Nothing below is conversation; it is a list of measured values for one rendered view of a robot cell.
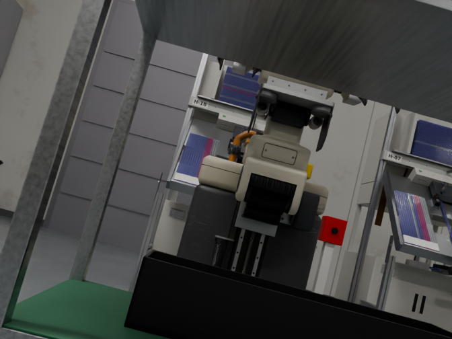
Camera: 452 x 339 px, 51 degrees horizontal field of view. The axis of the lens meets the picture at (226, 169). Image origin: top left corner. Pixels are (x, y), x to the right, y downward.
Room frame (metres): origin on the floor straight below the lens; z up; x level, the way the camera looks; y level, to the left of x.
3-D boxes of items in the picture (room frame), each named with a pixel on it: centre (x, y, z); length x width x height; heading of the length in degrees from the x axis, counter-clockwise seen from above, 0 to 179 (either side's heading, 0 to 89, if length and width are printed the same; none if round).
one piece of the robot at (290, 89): (1.61, -0.17, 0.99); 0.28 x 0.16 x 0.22; 90
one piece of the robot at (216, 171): (1.99, -0.17, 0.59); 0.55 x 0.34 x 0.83; 90
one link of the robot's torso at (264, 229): (1.74, -0.23, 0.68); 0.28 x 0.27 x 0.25; 90
